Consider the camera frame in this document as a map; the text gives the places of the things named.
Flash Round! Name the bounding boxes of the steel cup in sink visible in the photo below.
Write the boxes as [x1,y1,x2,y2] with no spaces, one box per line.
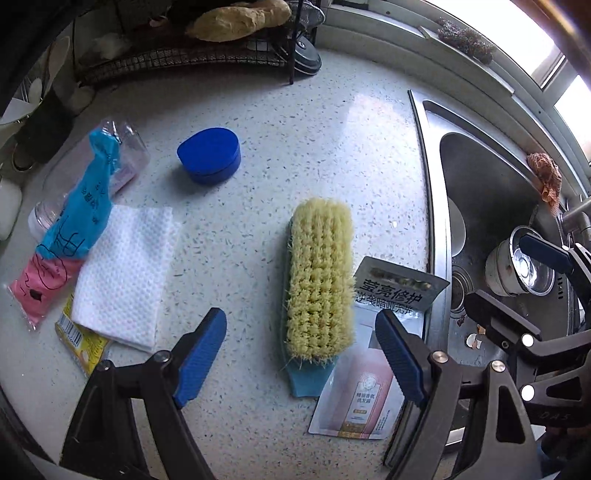
[508,225,557,295]

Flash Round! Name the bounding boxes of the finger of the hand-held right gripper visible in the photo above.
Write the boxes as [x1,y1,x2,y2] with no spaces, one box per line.
[463,289,591,370]
[519,232,591,296]

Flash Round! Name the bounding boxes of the yellow sachet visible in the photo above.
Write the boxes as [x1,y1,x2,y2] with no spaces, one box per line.
[54,293,114,377]

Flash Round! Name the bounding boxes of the yellow bristle scrub brush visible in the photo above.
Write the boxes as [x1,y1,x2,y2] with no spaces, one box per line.
[279,198,356,398]

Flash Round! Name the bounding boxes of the black round disc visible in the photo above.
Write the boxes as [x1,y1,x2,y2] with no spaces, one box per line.
[292,34,322,77]

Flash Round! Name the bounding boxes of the brown dishcloth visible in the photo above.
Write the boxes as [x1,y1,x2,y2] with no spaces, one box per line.
[526,151,563,217]

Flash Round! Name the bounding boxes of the bunch of white spoons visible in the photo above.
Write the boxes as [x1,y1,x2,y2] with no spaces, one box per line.
[14,34,72,121]

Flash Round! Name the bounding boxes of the black wire rack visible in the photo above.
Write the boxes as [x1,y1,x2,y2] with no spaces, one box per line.
[74,0,324,86]

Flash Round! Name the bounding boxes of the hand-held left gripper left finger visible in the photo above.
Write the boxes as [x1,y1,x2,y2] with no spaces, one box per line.
[60,307,228,480]

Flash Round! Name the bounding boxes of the blue oval cap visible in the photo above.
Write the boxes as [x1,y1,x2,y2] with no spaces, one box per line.
[177,128,242,186]

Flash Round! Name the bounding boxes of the white paper towel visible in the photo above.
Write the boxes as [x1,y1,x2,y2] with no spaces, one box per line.
[70,205,183,354]

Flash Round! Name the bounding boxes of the white ceramic bowl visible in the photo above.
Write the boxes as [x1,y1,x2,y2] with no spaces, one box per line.
[485,237,527,297]

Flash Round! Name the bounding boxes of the dark utensil mug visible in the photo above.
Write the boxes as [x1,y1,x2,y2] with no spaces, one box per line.
[11,92,75,171]

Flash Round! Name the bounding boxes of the clear plastic bottle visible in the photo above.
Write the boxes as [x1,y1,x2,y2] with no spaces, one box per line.
[28,117,151,236]

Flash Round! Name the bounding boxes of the garlic bulb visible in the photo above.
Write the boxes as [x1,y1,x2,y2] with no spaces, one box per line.
[90,32,132,58]

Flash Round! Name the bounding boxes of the white plate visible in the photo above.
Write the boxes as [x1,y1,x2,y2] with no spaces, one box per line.
[445,196,468,257]

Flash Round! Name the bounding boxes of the steel faucet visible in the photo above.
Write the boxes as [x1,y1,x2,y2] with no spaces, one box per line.
[556,196,591,245]

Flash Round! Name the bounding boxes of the pink and grey shampoo sachet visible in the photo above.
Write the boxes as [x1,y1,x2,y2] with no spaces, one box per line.
[308,256,451,440]

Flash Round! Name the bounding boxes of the pink and blue plastic bag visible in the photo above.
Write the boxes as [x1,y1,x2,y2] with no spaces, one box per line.
[8,129,122,330]

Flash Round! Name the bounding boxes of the sink drain strainer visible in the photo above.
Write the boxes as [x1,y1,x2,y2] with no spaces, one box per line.
[450,265,474,319]

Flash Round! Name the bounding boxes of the ginger root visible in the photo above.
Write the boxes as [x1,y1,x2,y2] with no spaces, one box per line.
[185,0,293,43]

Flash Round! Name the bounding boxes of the eggshell pieces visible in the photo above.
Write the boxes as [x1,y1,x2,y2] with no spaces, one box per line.
[457,318,488,352]

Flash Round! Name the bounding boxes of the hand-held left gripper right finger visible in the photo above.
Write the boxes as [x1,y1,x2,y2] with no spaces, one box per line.
[375,309,541,480]

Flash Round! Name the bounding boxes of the steel wool scourer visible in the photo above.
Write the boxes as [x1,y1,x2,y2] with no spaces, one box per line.
[436,17,497,64]

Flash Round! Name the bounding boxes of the steel sink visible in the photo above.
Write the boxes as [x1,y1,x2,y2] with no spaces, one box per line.
[407,89,591,467]

